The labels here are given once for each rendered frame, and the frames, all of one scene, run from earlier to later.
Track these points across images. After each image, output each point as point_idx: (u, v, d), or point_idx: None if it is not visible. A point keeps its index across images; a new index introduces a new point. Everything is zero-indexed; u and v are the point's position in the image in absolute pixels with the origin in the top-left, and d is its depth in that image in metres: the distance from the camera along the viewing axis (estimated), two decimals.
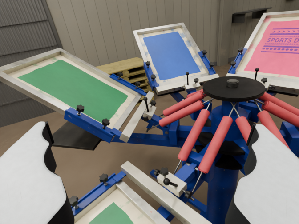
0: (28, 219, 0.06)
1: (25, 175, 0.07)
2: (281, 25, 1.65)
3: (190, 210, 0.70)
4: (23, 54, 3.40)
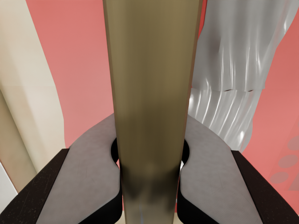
0: (85, 198, 0.07)
1: (94, 156, 0.08)
2: None
3: None
4: None
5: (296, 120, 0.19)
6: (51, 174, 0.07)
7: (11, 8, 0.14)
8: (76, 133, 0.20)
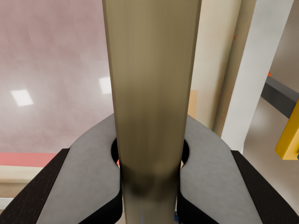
0: (86, 198, 0.07)
1: (94, 156, 0.08)
2: None
3: None
4: None
5: None
6: (51, 174, 0.07)
7: None
8: None
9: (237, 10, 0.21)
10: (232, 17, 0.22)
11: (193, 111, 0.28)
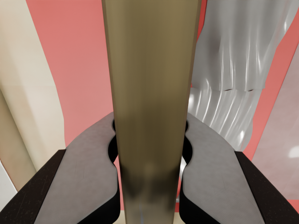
0: (83, 199, 0.07)
1: (90, 157, 0.08)
2: None
3: None
4: None
5: None
6: (48, 175, 0.07)
7: (11, 8, 0.14)
8: (76, 133, 0.20)
9: None
10: None
11: None
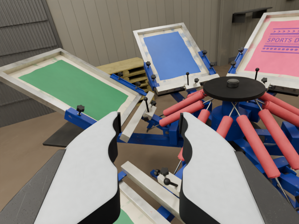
0: (83, 199, 0.07)
1: (90, 157, 0.08)
2: (282, 25, 1.65)
3: None
4: (24, 54, 3.41)
5: None
6: (48, 175, 0.07)
7: None
8: None
9: None
10: None
11: None
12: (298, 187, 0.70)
